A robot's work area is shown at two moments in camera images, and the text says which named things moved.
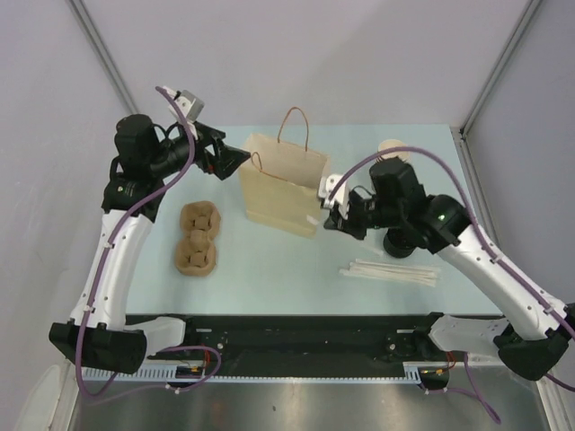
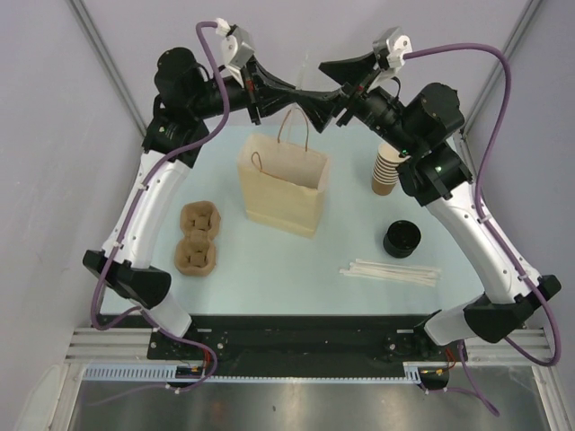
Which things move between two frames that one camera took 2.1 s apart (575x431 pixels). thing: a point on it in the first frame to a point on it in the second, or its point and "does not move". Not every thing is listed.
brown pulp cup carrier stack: [195, 252] does not move
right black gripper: [336, 221] to [358, 72]
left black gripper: [225, 158] to [269, 96]
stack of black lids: [400, 242] does not move
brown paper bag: [280, 180] does not move
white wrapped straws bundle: [395, 272] does not move
